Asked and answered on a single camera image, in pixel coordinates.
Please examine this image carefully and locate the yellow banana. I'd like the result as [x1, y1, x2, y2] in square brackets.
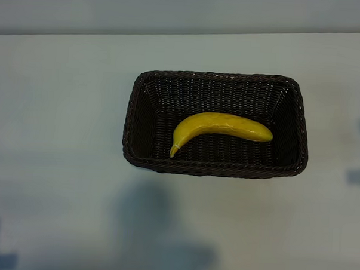
[169, 110, 275, 163]

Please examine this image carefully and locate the dark brown woven basket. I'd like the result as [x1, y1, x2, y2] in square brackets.
[120, 67, 313, 181]

